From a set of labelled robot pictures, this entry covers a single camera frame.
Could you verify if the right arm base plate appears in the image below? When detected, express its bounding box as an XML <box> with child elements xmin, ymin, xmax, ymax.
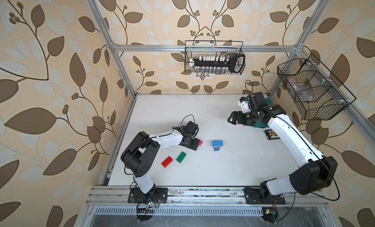
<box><xmin>244</xmin><ymin>187</ymin><xmax>286</xmax><ymax>205</ymax></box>

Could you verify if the light blue long lego brick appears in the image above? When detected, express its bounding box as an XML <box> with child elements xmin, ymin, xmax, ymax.
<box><xmin>212</xmin><ymin>141</ymin><xmax>224</xmax><ymax>148</ymax></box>

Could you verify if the dark green lego brick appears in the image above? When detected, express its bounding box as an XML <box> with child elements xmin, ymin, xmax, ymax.
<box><xmin>176</xmin><ymin>152</ymin><xmax>187</xmax><ymax>163</ymax></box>

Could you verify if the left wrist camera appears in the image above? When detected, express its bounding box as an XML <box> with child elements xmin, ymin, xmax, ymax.
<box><xmin>184</xmin><ymin>121</ymin><xmax>199</xmax><ymax>138</ymax></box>

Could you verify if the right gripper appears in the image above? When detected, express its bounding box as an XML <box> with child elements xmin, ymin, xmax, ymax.
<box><xmin>228</xmin><ymin>110</ymin><xmax>257</xmax><ymax>126</ymax></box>

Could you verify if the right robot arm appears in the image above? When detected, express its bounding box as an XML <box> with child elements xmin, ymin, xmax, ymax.
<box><xmin>228</xmin><ymin>104</ymin><xmax>338</xmax><ymax>198</ymax></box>

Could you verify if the back wire basket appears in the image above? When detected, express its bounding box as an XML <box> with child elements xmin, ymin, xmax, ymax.
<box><xmin>184</xmin><ymin>40</ymin><xmax>246</xmax><ymax>75</ymax></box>

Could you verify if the black tray of bits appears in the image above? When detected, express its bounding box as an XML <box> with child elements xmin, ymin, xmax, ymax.
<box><xmin>264</xmin><ymin>129</ymin><xmax>280</xmax><ymax>140</ymax></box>

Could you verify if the black socket tool set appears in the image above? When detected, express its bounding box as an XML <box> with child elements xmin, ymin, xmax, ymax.
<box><xmin>187</xmin><ymin>53</ymin><xmax>246</xmax><ymax>74</ymax></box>

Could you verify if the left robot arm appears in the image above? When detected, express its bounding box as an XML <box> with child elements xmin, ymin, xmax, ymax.
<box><xmin>120</xmin><ymin>121</ymin><xmax>201</xmax><ymax>195</ymax></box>

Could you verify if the right wall wire basket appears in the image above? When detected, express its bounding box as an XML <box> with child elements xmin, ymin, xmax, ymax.
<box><xmin>277</xmin><ymin>54</ymin><xmax>356</xmax><ymax>120</ymax></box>

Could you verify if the aluminium front rail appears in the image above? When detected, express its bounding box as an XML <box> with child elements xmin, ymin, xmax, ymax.
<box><xmin>86</xmin><ymin>186</ymin><xmax>329</xmax><ymax>207</ymax></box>

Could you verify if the green plastic tool case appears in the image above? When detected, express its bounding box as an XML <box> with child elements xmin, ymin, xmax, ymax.
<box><xmin>255</xmin><ymin>98</ymin><xmax>284</xmax><ymax>128</ymax></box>

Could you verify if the plastic bag in basket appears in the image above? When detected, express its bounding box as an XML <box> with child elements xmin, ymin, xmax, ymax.
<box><xmin>288</xmin><ymin>78</ymin><xmax>314</xmax><ymax>102</ymax></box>

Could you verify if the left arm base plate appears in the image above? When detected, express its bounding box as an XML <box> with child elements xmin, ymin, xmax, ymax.
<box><xmin>128</xmin><ymin>188</ymin><xmax>168</xmax><ymax>204</ymax></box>

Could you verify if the red lego brick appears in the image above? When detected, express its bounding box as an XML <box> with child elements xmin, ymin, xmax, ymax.
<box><xmin>161</xmin><ymin>156</ymin><xmax>173</xmax><ymax>168</ymax></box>

